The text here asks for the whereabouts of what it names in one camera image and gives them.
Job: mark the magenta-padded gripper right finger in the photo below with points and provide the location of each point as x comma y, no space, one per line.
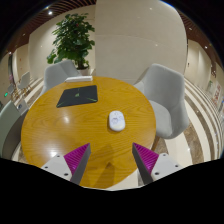
159,165

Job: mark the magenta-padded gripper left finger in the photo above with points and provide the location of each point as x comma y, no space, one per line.
65,165

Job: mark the white cartoon-print computer mouse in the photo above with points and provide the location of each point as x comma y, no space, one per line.
117,121

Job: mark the black mouse pad green lines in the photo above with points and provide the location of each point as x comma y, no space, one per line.
77,96

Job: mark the light grey shell chair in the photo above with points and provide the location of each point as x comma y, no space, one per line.
168,100
56,75

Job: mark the grey-green armchair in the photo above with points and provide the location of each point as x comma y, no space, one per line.
8,130

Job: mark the white power strip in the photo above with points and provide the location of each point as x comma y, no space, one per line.
78,79

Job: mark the small white chair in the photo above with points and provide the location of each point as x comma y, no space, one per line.
24,81

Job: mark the white plant pot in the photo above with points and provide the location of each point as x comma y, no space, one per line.
83,72

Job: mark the large green leafy plant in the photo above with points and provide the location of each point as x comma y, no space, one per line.
73,38

